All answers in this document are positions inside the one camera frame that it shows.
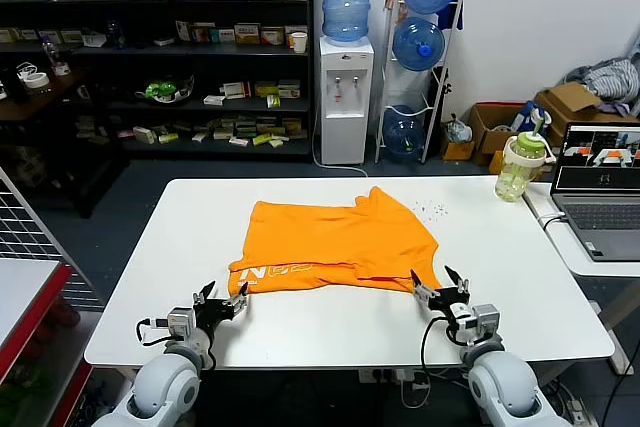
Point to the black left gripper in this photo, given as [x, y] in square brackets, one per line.
[212, 312]

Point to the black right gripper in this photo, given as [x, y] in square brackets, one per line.
[445, 303]

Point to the orange t-shirt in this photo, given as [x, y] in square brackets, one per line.
[325, 237]

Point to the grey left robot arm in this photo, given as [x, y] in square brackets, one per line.
[160, 387]

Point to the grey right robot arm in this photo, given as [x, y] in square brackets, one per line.
[505, 382]

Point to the grey clothes pile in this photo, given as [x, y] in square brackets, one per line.
[610, 77]

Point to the white work table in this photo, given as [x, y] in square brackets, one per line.
[500, 257]

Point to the white socket strip under table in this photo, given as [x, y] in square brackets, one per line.
[392, 375]

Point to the green lid drink bottle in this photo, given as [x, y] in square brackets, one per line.
[515, 172]

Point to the small yellow cardboard box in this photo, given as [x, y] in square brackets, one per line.
[457, 152]

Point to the open brown cardboard box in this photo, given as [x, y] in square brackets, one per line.
[492, 139]

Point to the tied clear plastic bag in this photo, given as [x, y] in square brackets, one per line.
[460, 131]

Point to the white side desk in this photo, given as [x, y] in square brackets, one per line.
[600, 269]

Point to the grey open laptop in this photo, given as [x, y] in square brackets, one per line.
[600, 217]

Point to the white floor power strip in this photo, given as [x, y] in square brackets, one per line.
[576, 407]

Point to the blue white package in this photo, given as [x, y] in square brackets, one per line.
[525, 119]

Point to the white water dispenser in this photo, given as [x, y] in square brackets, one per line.
[345, 122]

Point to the black metal stand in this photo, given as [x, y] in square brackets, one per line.
[446, 89]

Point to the white metal jug rack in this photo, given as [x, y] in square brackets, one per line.
[383, 97]

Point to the white red medicine box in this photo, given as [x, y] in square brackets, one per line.
[234, 91]

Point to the glass bowl with green items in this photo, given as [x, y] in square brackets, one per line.
[162, 90]

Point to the large brown cardboard box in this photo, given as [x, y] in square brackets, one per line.
[570, 99]

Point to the white paper cup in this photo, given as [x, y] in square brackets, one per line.
[298, 43]

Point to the dark wooden table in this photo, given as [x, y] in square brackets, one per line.
[30, 104]

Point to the dark blue bottle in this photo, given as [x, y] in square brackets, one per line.
[116, 36]

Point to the white tape roll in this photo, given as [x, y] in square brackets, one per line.
[35, 81]

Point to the pink hanging rag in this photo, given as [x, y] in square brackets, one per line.
[389, 1]

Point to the clear plastic water bottle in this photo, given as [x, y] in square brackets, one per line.
[49, 52]

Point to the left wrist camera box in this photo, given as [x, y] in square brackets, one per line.
[180, 322]

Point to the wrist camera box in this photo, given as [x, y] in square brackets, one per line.
[485, 319]
[180, 322]

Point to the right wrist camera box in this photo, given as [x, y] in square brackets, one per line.
[485, 319]

